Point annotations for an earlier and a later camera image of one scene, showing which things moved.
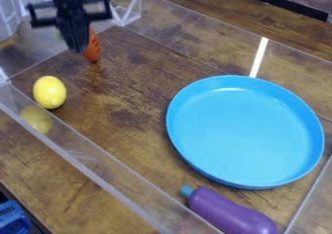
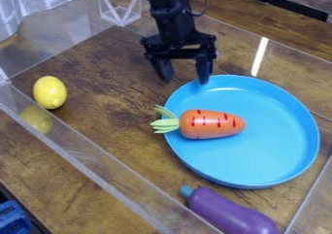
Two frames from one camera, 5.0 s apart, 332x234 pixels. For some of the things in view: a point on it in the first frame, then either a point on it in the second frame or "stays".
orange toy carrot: [93, 50] to [199, 124]
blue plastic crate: [16, 220] stays
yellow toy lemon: [49, 91] stays
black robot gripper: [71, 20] to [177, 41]
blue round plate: [245, 131] stays
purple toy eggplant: [229, 217] stays
